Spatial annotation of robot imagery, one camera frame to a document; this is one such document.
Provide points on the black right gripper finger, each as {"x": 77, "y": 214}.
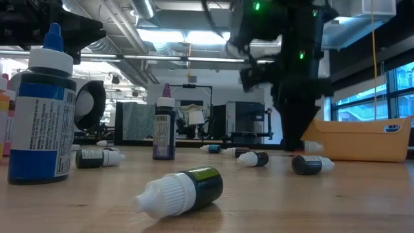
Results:
{"x": 296, "y": 126}

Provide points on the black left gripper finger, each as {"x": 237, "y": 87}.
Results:
{"x": 84, "y": 35}

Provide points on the small dark dropper bottle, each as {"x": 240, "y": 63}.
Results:
{"x": 111, "y": 149}
{"x": 260, "y": 159}
{"x": 89, "y": 158}
{"x": 102, "y": 143}
{"x": 305, "y": 165}

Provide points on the small brown dropper bottle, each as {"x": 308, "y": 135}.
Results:
{"x": 241, "y": 152}

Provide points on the small blue dropper bottle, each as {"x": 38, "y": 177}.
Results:
{"x": 214, "y": 149}

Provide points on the large pink food coloring bottle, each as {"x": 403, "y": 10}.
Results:
{"x": 9, "y": 123}

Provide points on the large blue food coloring bottle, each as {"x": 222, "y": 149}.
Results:
{"x": 42, "y": 129}

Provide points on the small green dropper bottle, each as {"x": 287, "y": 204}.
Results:
{"x": 200, "y": 187}

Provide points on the large purple food coloring bottle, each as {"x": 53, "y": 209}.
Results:
{"x": 164, "y": 136}

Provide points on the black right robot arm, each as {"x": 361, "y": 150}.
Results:
{"x": 300, "y": 26}

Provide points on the black metal stand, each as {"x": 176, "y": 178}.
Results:
{"x": 269, "y": 123}

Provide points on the gray metal cabinet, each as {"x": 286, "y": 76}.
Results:
{"x": 246, "y": 119}

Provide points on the black ceiling spotlight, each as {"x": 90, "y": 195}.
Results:
{"x": 115, "y": 79}

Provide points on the white cylindrical projector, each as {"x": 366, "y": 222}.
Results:
{"x": 85, "y": 103}

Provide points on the yellow plastic bin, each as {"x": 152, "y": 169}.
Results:
{"x": 362, "y": 142}

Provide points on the long linear ceiling light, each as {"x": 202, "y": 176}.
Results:
{"x": 155, "y": 57}

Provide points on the white table lamp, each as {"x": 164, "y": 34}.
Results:
{"x": 196, "y": 118}

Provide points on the gray fabric partition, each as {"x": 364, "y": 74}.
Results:
{"x": 137, "y": 121}

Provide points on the white draped cloth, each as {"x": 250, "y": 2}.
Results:
{"x": 184, "y": 113}

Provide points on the round metal air duct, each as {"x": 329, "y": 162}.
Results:
{"x": 144, "y": 8}

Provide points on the window with dark frame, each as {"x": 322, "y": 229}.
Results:
{"x": 362, "y": 110}

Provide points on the rectangular metal air duct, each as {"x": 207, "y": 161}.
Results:
{"x": 355, "y": 32}

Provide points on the gray wall vent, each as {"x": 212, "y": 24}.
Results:
{"x": 192, "y": 79}

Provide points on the black metal frame rig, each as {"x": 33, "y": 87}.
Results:
{"x": 189, "y": 86}

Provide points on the black aluminium table frame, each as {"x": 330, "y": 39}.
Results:
{"x": 187, "y": 144}

